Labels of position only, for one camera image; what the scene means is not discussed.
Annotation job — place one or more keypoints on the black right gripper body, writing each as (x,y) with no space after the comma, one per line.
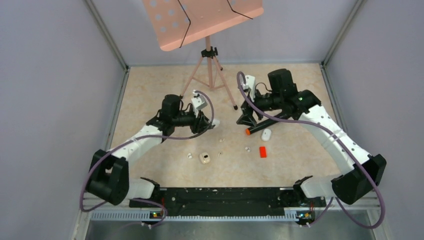
(249,108)

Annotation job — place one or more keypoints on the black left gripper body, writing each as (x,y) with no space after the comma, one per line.
(195,127)

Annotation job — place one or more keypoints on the beige charging case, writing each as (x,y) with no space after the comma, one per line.
(204,158)

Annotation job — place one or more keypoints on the white charging case gold trim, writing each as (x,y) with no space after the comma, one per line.
(215,123)

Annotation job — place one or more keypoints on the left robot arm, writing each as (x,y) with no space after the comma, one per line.
(109,174)

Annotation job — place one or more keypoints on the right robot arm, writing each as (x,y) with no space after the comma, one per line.
(359,171)

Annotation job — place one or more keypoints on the white oval charging case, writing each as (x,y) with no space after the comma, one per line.
(266,135)

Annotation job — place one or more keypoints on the black marker orange cap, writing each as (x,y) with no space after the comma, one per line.
(266,123)

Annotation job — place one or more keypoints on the red rectangular block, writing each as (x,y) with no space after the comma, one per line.
(263,152)

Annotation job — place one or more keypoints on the pink music stand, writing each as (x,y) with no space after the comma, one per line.
(178,23)

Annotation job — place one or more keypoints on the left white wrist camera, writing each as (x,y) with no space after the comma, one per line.
(198,102)

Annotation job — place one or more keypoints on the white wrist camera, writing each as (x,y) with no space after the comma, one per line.
(248,84)
(198,102)

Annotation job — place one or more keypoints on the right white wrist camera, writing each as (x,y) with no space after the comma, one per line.
(248,84)

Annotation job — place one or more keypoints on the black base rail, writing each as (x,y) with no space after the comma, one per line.
(230,204)

